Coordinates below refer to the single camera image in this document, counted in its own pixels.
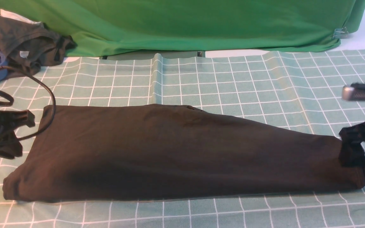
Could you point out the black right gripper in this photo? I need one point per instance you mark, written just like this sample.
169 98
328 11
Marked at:
352 153

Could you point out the metal binder clip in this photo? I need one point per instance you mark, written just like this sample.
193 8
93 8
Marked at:
340 33

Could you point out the green backdrop cloth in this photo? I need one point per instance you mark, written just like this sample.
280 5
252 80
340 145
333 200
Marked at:
110 27

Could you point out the dark gray long-sleeved shirt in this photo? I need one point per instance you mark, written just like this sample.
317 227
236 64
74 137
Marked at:
172 152

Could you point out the crumpled dark gray garment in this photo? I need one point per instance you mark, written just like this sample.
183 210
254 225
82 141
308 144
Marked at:
29 47

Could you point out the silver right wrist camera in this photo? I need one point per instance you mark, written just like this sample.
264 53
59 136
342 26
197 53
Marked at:
354 92

